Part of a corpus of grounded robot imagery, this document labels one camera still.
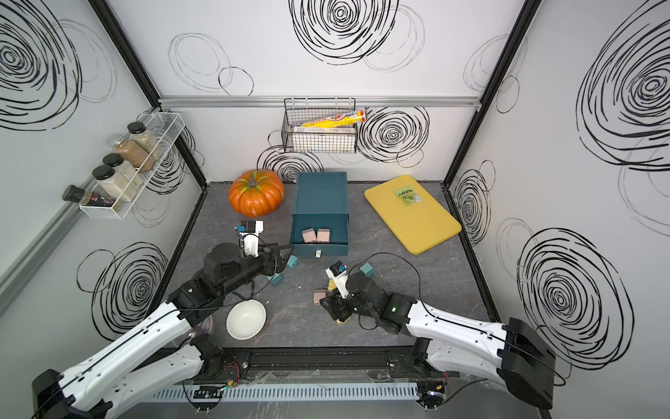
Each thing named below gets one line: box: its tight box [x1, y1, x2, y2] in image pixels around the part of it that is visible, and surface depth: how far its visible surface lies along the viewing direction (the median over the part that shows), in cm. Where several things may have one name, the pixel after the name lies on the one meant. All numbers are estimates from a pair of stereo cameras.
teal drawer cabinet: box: [289, 171, 349, 256], surface depth 85 cm
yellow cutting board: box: [363, 174, 462, 255], surface depth 114 cm
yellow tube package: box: [291, 109, 369, 129], surface depth 89 cm
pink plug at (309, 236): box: [300, 227, 317, 244], surface depth 84 cm
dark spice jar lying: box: [61, 184, 115, 207], surface depth 62 cm
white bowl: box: [225, 298, 267, 341], surface depth 81 cm
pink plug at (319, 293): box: [313, 288, 327, 305], surface depth 87 cm
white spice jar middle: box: [102, 152, 144, 190], surface depth 69 cm
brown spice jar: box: [109, 135, 157, 173], surface depth 74 cm
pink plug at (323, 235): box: [316, 227, 331, 244], surface depth 84 cm
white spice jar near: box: [91, 164, 138, 203], surface depth 67 cm
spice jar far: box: [127, 121, 163, 161], surface depth 77 cm
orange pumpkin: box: [227, 169, 286, 219], surface depth 104 cm
